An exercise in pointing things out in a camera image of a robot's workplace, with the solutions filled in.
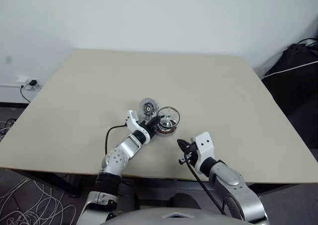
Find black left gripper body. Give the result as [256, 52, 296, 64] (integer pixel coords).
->
[138, 120, 157, 138]

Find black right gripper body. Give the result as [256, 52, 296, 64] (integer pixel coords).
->
[184, 143, 200, 165]

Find round grey housing lid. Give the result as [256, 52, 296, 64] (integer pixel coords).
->
[157, 106, 181, 126]

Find grey robot torso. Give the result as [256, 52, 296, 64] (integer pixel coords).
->
[99, 207, 249, 225]

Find black bag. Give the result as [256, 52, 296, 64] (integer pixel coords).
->
[261, 43, 318, 146]

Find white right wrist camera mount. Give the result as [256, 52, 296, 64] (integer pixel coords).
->
[189, 132, 216, 173]

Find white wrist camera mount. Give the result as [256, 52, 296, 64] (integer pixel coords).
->
[189, 132, 216, 173]
[125, 110, 151, 144]

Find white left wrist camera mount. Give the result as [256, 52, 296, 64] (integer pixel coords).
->
[125, 110, 151, 144]

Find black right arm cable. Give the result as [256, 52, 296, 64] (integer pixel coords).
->
[178, 155, 227, 216]

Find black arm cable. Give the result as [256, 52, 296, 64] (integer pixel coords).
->
[105, 124, 128, 158]
[178, 155, 227, 216]

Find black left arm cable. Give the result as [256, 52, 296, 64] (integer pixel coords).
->
[105, 124, 128, 158]

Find black adapter cable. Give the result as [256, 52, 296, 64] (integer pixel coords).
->
[19, 84, 32, 103]

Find white cable on bag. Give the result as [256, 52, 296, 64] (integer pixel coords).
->
[264, 60, 318, 77]

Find white floor cable tangle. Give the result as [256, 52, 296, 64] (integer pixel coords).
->
[0, 176, 77, 225]

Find black cable behind bag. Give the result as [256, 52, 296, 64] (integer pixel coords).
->
[297, 37, 318, 47]

